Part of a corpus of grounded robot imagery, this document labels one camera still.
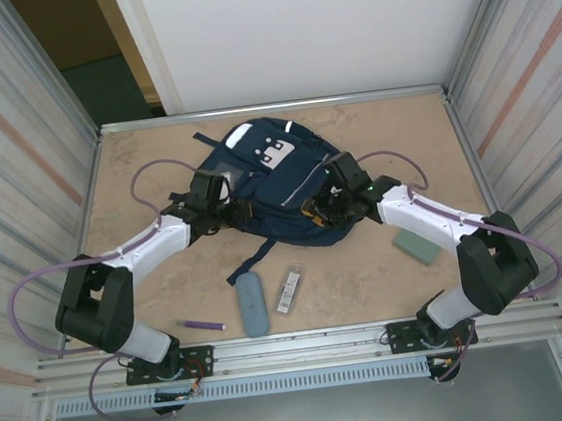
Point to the navy blue backpack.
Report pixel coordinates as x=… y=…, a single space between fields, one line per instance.
x=283 y=185

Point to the clear pen refill pack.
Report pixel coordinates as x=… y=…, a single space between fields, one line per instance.
x=288 y=290

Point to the grey-blue glasses case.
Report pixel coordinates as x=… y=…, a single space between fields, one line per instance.
x=253 y=304

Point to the green rectangular pad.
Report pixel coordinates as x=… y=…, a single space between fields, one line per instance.
x=415 y=247

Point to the purple pen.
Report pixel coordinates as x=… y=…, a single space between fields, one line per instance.
x=200 y=324

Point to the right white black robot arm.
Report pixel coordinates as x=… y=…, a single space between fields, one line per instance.
x=498 y=263

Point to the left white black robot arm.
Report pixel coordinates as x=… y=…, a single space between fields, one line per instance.
x=95 y=310

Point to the aluminium table edge rail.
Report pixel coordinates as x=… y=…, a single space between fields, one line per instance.
x=374 y=95

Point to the aluminium table side rail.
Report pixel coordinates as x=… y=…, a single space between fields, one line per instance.
x=459 y=126
x=91 y=190

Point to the long aluminium mounting rail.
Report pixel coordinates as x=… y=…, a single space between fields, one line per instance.
x=300 y=349

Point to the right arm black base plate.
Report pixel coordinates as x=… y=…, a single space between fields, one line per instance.
x=400 y=336

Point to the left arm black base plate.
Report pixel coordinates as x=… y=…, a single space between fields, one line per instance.
x=201 y=362

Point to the aluminium frame post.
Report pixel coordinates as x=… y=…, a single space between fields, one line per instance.
x=482 y=23

